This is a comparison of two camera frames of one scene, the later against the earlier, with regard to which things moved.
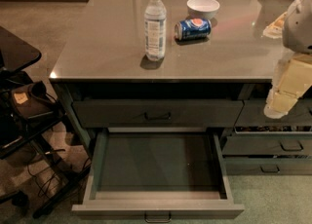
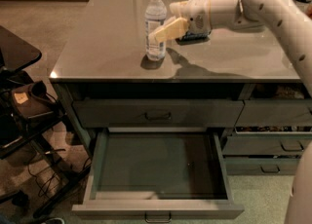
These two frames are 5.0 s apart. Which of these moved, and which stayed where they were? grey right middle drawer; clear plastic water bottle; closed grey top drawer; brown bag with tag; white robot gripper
Moved: white robot gripper
Stayed: closed grey top drawer; brown bag with tag; grey right middle drawer; clear plastic water bottle
